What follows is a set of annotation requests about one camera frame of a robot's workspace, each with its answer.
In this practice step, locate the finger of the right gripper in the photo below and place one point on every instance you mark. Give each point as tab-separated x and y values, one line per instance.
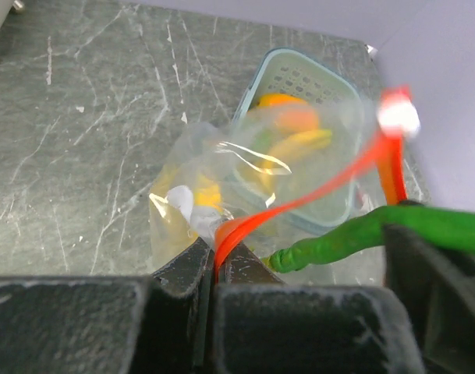
431	268

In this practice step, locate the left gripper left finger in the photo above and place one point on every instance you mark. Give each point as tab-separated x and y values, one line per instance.
141	324

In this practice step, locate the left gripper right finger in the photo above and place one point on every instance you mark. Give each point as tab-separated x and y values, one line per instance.
262	325

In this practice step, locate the green toy pepper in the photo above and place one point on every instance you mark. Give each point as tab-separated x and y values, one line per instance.
358	233

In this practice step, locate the clear zip bag orange zipper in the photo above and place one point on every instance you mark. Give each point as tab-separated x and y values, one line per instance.
194	198

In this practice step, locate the light blue plastic basket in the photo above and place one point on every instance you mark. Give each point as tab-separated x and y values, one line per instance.
340	109

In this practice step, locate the orange toy mango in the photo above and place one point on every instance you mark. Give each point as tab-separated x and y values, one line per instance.
292	114

